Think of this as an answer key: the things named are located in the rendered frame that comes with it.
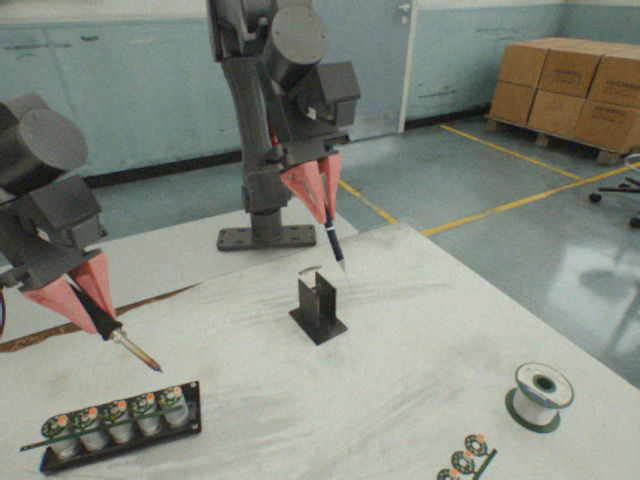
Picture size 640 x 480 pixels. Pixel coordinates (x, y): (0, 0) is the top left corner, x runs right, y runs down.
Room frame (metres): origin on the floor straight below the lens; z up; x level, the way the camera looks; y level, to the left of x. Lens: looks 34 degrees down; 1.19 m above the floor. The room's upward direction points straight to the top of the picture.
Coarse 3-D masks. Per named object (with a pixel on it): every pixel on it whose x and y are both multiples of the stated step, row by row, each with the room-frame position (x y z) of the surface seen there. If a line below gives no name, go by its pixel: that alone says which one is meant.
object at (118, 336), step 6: (114, 330) 0.30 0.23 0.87; (120, 330) 0.30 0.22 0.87; (114, 336) 0.29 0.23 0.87; (120, 336) 0.30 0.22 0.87; (126, 336) 0.30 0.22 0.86; (114, 342) 0.29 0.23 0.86; (120, 342) 0.29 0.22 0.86; (126, 342) 0.29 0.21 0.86; (132, 348) 0.29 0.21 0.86; (138, 348) 0.29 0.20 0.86; (138, 354) 0.28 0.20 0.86; (144, 354) 0.28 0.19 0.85; (144, 360) 0.28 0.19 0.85; (150, 360) 0.28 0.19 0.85; (150, 366) 0.28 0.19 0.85; (156, 366) 0.28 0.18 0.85
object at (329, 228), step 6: (324, 204) 0.42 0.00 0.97; (330, 222) 0.41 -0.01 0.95; (330, 228) 0.40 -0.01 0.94; (330, 234) 0.40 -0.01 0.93; (330, 240) 0.40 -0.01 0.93; (336, 240) 0.40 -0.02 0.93; (336, 246) 0.40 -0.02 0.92; (336, 252) 0.39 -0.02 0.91; (336, 258) 0.39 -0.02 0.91; (342, 258) 0.39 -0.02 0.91
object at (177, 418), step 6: (168, 396) 0.26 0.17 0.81; (180, 402) 0.26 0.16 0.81; (162, 408) 0.25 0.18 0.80; (186, 408) 0.27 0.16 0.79; (168, 414) 0.25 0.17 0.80; (174, 414) 0.25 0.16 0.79; (180, 414) 0.25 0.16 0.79; (186, 414) 0.26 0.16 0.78; (168, 420) 0.25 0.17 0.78; (174, 420) 0.25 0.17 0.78; (180, 420) 0.25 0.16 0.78; (186, 420) 0.26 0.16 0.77; (168, 426) 0.25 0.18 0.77; (174, 426) 0.25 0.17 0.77
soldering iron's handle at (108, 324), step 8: (72, 288) 0.33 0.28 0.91; (80, 296) 0.33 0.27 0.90; (88, 304) 0.32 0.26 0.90; (88, 312) 0.31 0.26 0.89; (96, 312) 0.31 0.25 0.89; (104, 312) 0.32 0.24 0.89; (96, 320) 0.30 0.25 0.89; (104, 320) 0.31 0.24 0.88; (112, 320) 0.31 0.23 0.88; (96, 328) 0.30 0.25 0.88; (104, 328) 0.30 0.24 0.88; (112, 328) 0.30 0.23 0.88; (120, 328) 0.31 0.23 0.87; (104, 336) 0.29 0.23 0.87
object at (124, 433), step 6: (126, 414) 0.24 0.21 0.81; (120, 420) 0.24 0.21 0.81; (120, 426) 0.24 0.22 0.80; (126, 426) 0.24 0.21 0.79; (132, 426) 0.24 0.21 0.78; (114, 432) 0.23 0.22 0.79; (120, 432) 0.24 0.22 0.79; (126, 432) 0.24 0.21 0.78; (132, 432) 0.24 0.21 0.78; (114, 438) 0.24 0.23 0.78; (120, 438) 0.23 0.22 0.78; (126, 438) 0.24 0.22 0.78
